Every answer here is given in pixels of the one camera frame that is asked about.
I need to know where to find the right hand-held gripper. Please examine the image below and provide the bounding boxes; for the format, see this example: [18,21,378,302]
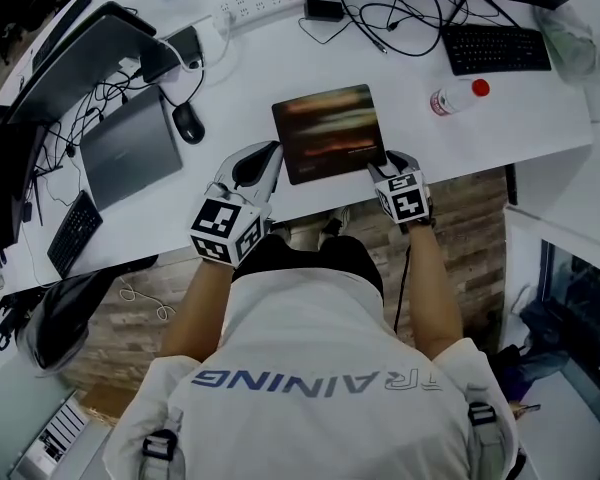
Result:
[367,149,435,234]

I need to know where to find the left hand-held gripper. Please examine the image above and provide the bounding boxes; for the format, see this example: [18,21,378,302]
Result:
[188,140,285,270]

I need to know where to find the dark printed mouse pad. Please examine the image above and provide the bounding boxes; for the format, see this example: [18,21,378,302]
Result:
[271,83,388,187]

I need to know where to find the person's right forearm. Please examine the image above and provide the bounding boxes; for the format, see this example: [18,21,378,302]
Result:
[406,221,465,362]

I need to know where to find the person's left forearm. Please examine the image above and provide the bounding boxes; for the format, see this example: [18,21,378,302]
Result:
[160,258,242,365]

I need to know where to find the black computer mouse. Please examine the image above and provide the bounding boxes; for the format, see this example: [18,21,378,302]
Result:
[171,101,206,146]

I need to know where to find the person's shoes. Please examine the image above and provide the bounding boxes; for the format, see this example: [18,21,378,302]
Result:
[272,204,352,250]

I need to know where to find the red capped water bottle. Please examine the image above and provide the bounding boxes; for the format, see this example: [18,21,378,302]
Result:
[428,77,492,118]

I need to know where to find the person's black shorts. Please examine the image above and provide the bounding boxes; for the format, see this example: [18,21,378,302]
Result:
[231,234,385,300]

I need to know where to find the grey closed laptop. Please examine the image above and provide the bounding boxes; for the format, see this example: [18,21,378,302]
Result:
[78,84,184,213]

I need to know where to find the black phone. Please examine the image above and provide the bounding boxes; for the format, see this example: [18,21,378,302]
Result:
[166,26,205,72]

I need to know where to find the large black keyboard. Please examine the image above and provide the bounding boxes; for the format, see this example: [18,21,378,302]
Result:
[440,23,553,77]

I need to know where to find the white power strip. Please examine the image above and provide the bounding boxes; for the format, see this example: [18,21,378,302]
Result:
[212,0,302,35]

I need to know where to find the black power adapter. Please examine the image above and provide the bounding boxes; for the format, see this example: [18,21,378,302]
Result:
[303,0,346,22]

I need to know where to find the small black keyboard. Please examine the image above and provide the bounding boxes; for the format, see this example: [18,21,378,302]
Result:
[45,189,105,280]

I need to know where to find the grey laptop on stand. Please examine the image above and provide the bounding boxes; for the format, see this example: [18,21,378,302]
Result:
[5,0,160,126]

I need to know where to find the person's white shirt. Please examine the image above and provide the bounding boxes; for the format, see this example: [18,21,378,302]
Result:
[103,266,522,480]

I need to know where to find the clear plastic bag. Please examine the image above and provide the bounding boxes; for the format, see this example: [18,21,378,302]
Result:
[531,1,600,78]

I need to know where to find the long black bar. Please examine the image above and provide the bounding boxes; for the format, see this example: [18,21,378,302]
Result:
[28,0,93,70]

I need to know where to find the black swivel chair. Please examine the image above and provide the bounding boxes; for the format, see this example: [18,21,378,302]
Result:
[13,268,114,375]

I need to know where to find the black side monitor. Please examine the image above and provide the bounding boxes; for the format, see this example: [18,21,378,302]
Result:
[0,110,49,263]

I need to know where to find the blue denim garment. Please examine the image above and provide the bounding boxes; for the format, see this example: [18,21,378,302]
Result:
[517,347,574,387]

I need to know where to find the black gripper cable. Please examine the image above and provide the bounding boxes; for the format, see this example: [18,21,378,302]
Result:
[391,241,414,335]

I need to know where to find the black tangled cables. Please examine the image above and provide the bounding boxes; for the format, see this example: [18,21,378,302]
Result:
[297,0,524,59]

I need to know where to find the white charger with cable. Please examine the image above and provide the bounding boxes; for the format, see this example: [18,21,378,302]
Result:
[157,9,232,72]

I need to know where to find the white loose cable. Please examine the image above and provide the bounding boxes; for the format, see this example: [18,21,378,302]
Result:
[117,273,177,322]

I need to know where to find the thin black cable bundle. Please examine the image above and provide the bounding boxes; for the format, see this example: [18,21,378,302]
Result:
[32,78,134,207]

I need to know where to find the grey strap with buckle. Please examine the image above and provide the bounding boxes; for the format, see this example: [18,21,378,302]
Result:
[140,406,187,480]
[466,399,509,480]

